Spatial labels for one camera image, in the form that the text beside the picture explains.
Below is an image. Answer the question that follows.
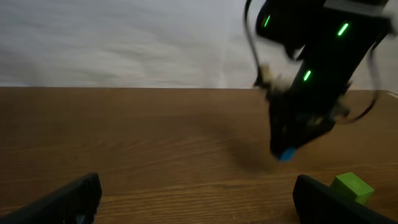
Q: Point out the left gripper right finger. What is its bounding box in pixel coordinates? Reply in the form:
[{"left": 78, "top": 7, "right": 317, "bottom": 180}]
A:
[{"left": 292, "top": 174, "right": 398, "bottom": 224}]

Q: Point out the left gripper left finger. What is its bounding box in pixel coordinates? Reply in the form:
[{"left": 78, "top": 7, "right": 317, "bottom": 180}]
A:
[{"left": 0, "top": 172, "right": 103, "bottom": 224}]

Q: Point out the green cube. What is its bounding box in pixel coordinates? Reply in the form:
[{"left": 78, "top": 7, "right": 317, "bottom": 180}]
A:
[{"left": 328, "top": 172, "right": 376, "bottom": 206}]

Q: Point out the blue cube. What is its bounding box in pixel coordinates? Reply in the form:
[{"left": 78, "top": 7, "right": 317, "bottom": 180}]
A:
[{"left": 279, "top": 146, "right": 298, "bottom": 163}]

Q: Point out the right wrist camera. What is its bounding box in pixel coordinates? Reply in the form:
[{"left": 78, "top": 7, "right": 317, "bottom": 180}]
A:
[{"left": 257, "top": 63, "right": 292, "bottom": 94}]

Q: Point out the black cable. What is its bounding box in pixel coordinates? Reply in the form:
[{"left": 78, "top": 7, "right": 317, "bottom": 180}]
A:
[{"left": 243, "top": 0, "right": 382, "bottom": 125}]

